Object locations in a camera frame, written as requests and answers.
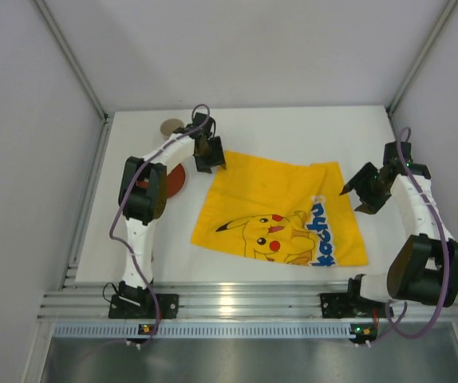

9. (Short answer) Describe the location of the beige paper cup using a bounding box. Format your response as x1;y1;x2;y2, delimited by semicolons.
160;118;185;140

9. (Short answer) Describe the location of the yellow pikachu cloth placemat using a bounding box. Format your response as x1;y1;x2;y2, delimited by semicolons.
191;151;369;267

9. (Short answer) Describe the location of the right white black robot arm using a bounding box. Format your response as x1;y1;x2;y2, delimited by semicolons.
342;141;458;307

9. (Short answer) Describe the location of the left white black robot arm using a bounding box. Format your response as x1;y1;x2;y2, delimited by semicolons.
109;105;226;306

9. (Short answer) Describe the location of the red round plate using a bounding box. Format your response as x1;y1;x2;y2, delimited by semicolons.
135;163;186;199

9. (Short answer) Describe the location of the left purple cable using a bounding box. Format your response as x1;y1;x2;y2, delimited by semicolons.
109;104;210;348

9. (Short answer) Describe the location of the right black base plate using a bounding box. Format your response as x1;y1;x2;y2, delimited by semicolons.
319;293;393;319

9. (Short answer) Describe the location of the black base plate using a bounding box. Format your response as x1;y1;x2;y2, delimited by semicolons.
109;292;179;319
319;293;393;319

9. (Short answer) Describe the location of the aluminium mounting rail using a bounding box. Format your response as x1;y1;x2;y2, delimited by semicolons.
37;281;458;320

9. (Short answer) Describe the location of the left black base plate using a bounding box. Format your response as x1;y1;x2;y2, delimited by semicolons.
109;292;179;319

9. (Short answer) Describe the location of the perforated cable duct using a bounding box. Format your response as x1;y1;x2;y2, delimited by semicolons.
53;322;376;339

